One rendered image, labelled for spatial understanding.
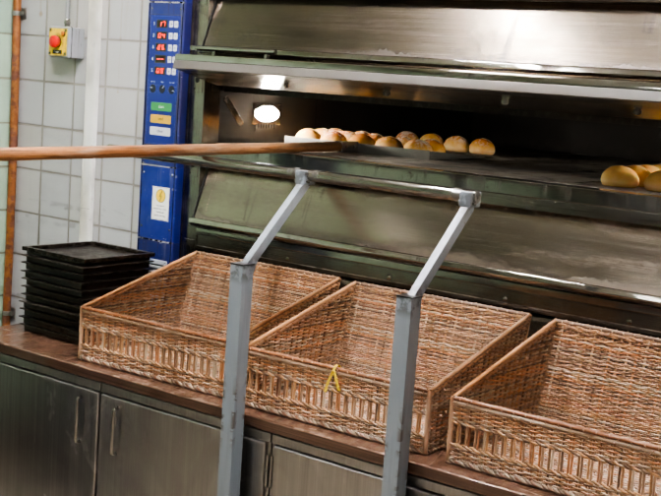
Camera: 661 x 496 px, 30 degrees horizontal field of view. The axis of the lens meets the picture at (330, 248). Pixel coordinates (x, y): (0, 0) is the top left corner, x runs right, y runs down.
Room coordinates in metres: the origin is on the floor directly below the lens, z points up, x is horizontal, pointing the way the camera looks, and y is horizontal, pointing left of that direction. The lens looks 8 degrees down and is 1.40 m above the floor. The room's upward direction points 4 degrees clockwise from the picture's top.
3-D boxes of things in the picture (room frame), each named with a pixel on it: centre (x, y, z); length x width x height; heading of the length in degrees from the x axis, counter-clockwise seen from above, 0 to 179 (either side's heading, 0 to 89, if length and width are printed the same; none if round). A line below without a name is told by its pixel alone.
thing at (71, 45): (4.12, 0.92, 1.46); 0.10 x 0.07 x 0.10; 53
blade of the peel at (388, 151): (4.03, -0.15, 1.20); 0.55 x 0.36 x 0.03; 56
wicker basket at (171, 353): (3.39, 0.32, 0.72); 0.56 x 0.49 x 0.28; 55
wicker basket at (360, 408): (3.03, -0.16, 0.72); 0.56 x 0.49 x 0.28; 54
